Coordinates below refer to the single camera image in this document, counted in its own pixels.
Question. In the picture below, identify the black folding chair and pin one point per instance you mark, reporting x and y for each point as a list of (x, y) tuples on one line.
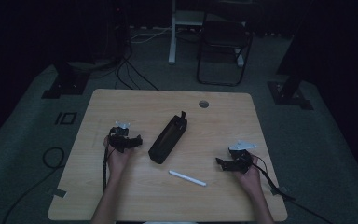
[(225, 34)]

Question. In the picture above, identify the black stand with base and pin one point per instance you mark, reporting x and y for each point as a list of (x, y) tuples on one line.
[(289, 90)]

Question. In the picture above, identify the white metal desk frame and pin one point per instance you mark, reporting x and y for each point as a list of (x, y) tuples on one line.
[(172, 37)]

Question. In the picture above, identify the grey table grommet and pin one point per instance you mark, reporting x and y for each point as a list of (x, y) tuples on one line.
[(203, 104)]

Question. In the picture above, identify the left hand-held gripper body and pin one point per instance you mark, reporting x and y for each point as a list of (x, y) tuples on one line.
[(121, 139)]

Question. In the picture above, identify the grey tape piece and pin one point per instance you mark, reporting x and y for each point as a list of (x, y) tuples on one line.
[(280, 189), (57, 193)]

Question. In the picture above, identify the black pencil case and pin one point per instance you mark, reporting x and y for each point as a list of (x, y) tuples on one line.
[(167, 140)]

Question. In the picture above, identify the black stand base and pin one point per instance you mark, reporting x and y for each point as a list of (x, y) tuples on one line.
[(66, 84)]

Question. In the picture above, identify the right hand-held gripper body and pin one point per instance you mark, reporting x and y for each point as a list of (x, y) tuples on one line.
[(240, 157)]

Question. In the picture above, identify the white pen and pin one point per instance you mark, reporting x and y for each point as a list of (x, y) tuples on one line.
[(187, 178)]

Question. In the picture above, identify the person's left hand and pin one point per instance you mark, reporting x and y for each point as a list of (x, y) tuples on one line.
[(118, 160)]

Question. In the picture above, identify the person's right hand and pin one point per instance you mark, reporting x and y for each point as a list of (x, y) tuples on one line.
[(251, 179)]

